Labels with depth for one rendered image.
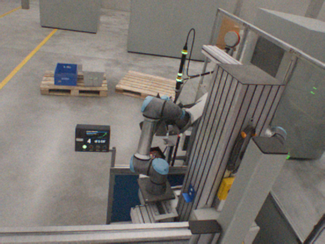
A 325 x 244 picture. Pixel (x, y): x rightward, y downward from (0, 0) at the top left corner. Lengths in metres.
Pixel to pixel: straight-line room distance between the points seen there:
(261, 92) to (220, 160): 0.41
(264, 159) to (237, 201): 0.10
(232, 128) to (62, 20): 8.63
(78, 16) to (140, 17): 2.50
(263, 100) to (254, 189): 0.88
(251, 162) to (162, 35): 7.51
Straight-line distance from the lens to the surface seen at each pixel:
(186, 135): 2.92
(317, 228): 2.00
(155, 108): 1.66
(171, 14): 7.79
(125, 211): 2.78
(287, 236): 2.24
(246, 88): 1.24
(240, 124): 1.32
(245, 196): 0.48
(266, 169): 0.45
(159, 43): 7.93
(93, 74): 5.19
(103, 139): 2.09
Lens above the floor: 2.42
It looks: 30 degrees down
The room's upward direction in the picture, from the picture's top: 11 degrees clockwise
